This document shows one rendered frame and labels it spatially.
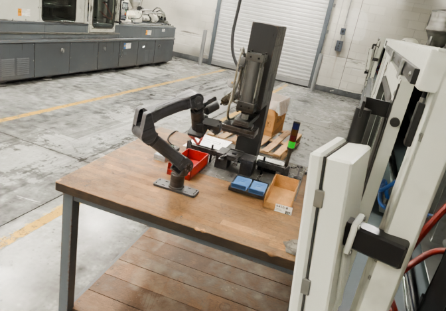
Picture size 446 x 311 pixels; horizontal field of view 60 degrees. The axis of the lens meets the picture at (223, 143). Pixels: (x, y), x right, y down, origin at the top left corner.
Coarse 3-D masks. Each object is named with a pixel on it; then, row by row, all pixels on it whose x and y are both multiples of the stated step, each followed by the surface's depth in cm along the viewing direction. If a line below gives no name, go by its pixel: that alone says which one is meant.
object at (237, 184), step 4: (240, 176) 190; (236, 180) 185; (240, 180) 186; (248, 180) 187; (232, 184) 177; (236, 184) 176; (240, 184) 175; (244, 184) 182; (248, 184) 183; (240, 188) 177; (244, 188) 176
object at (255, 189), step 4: (252, 184) 184; (256, 184) 185; (260, 184) 186; (264, 184) 186; (252, 188) 174; (256, 188) 180; (260, 188) 181; (264, 188) 182; (252, 192) 175; (256, 192) 174; (260, 192) 173; (264, 192) 179
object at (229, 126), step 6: (240, 114) 201; (246, 114) 192; (252, 114) 211; (258, 114) 208; (228, 120) 202; (234, 120) 191; (240, 120) 191; (246, 120) 193; (252, 120) 196; (222, 126) 194; (228, 126) 194; (234, 126) 194; (240, 126) 194; (246, 126) 190; (252, 126) 194; (228, 132) 194; (234, 132) 193; (240, 132) 192; (246, 132) 192; (252, 132) 191; (252, 138) 191
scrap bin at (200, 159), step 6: (186, 150) 202; (192, 150) 204; (186, 156) 205; (192, 156) 205; (198, 156) 204; (204, 156) 203; (168, 162) 182; (198, 162) 188; (204, 162) 198; (168, 168) 183; (192, 168) 181; (198, 168) 191; (192, 174) 184
